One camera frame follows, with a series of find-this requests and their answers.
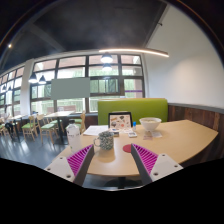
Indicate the white ceramic bowl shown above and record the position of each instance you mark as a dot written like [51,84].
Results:
[150,125]

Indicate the green speckled ceramic mug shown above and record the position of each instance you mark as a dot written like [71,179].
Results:
[106,140]

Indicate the white paper sheet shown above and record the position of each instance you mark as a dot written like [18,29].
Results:
[95,130]

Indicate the wooden dining table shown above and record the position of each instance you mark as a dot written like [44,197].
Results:
[59,114]
[16,117]

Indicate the green upholstered bench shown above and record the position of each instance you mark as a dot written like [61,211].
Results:
[133,107]

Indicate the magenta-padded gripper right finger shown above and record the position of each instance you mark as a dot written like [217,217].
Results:
[146,160]

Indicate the black-framed picture stand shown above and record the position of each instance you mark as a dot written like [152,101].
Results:
[120,121]

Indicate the long curved ceiling light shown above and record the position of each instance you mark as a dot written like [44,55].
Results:
[133,50]

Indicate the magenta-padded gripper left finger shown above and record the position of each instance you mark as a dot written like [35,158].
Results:
[80,160]

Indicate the wooden chairs with green seats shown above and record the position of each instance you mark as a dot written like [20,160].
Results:
[48,126]

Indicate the small blue-capped bottle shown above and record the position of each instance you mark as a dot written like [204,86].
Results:
[134,126]

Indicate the small printed paper slip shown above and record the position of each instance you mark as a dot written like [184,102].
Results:
[152,135]

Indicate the flat round red coaster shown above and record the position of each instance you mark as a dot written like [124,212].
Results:
[127,148]

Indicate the small cards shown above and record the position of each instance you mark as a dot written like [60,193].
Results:
[132,134]

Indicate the dark-framed window wall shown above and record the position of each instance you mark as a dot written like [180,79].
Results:
[100,86]

